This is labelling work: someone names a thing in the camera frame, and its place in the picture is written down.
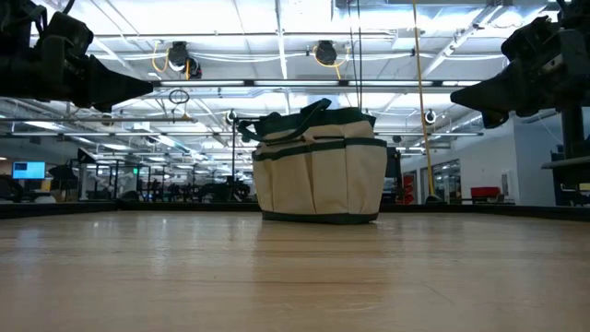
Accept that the black monitor stand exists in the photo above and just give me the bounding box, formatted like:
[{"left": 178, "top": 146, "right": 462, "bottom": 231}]
[{"left": 560, "top": 105, "right": 590, "bottom": 160}]

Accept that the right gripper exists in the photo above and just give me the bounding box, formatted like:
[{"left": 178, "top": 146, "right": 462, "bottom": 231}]
[{"left": 449, "top": 18, "right": 590, "bottom": 131}]

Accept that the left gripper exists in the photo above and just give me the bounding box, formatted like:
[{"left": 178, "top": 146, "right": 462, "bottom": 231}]
[{"left": 29, "top": 10, "right": 155, "bottom": 115}]

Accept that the black aluminium table frame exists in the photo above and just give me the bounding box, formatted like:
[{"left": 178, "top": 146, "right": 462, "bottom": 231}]
[{"left": 0, "top": 200, "right": 590, "bottom": 223}]

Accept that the black hanging cable with coil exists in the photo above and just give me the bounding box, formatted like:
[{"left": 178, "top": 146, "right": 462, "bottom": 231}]
[{"left": 348, "top": 0, "right": 364, "bottom": 112}]

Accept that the red bin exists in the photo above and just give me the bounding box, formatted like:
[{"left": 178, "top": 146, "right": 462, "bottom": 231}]
[{"left": 469, "top": 185, "right": 502, "bottom": 200}]

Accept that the beige green gardening bag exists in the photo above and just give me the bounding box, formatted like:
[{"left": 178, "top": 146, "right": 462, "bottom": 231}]
[{"left": 237, "top": 97, "right": 389, "bottom": 226}]

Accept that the red cabinet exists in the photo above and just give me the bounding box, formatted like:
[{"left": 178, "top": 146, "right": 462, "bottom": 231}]
[{"left": 402, "top": 172, "right": 417, "bottom": 205}]

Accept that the black ceiling cable reel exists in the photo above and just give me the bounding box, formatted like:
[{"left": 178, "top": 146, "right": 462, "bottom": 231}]
[
  {"left": 315, "top": 40, "right": 338, "bottom": 66},
  {"left": 187, "top": 56, "right": 204, "bottom": 80},
  {"left": 167, "top": 40, "right": 190, "bottom": 68}
]

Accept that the black background equipment box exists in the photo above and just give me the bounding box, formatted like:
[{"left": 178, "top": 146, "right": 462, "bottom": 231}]
[{"left": 385, "top": 147, "right": 403, "bottom": 205}]

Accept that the grey monitor desk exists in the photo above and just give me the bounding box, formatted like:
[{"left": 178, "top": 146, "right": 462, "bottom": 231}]
[{"left": 541, "top": 155, "right": 590, "bottom": 207}]

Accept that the yellow hanging cord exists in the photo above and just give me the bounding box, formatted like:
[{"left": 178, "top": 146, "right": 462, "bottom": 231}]
[{"left": 411, "top": 0, "right": 444, "bottom": 205}]

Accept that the background blue-screen monitor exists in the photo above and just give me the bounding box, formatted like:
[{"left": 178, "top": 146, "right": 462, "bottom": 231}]
[{"left": 11, "top": 160, "right": 47, "bottom": 181}]

